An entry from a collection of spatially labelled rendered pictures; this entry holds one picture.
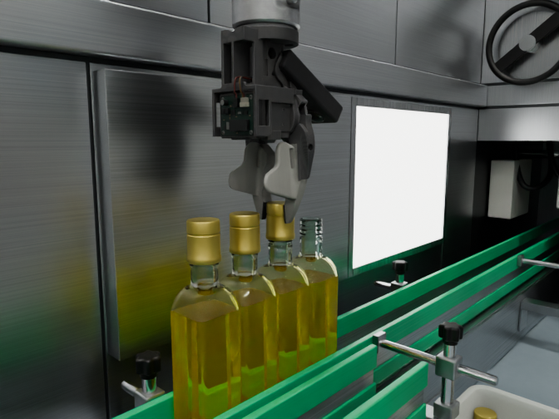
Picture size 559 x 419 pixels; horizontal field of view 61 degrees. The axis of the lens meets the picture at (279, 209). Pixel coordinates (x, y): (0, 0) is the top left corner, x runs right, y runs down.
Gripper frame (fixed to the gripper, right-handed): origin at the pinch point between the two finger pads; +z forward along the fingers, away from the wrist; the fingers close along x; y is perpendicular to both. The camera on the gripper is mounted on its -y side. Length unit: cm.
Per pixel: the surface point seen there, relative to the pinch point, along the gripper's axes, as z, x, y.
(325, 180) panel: -1.2, -11.9, -24.2
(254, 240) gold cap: 2.7, 1.7, 5.8
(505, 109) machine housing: -17, -8, -100
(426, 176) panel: 0, -12, -63
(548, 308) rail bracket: 30, 12, -78
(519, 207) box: 13, -8, -120
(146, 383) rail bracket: 17.9, -4.8, 15.9
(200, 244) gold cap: 2.0, 1.2, 12.8
